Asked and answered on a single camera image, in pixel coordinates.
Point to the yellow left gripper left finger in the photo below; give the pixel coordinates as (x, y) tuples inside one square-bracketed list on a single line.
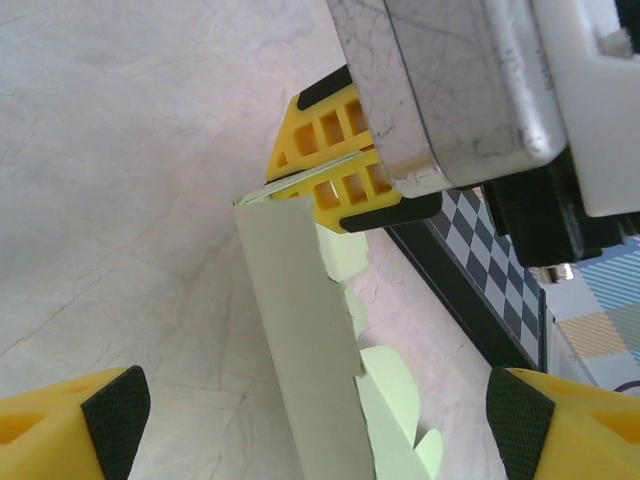
[(50, 435)]

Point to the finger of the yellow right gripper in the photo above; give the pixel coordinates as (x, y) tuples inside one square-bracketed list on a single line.
[(287, 145), (327, 212)]

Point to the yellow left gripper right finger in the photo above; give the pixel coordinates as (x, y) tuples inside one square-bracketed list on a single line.
[(590, 435)]

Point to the black grey checkerboard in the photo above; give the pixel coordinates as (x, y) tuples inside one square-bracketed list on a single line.
[(490, 280)]

